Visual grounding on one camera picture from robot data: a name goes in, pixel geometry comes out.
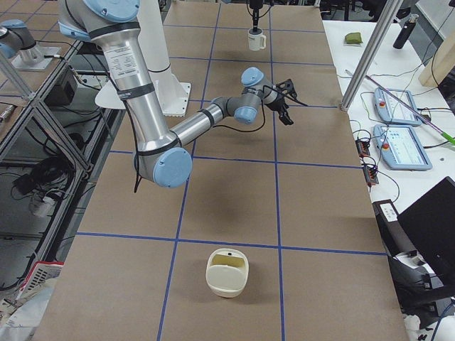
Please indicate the black water bottle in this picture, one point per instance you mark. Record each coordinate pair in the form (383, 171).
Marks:
(406, 31)

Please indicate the green cloth pouch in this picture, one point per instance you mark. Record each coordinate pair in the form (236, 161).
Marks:
(353, 38)

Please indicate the blue teach pendant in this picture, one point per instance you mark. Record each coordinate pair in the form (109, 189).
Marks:
(391, 111)
(400, 148)

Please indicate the lower blue teach pendant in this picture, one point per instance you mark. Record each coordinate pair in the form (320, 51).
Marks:
(400, 148)

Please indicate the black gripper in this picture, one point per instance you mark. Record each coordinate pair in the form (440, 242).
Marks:
(275, 104)
(255, 14)

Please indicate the upper blue teach pendant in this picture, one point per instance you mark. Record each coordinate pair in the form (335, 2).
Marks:
(391, 111)

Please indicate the cream plastic bin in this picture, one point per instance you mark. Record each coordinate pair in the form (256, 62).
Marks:
(227, 272)

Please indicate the black laptop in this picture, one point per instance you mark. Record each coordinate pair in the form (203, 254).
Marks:
(429, 224)

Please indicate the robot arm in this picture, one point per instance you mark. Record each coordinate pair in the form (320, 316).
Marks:
(130, 34)
(258, 4)

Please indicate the brown paper table mat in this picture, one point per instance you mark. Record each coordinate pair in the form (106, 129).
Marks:
(292, 199)

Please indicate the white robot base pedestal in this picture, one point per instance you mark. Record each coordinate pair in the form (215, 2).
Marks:
(173, 95)

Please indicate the aluminium frame post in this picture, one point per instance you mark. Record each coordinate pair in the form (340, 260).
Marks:
(381, 28)

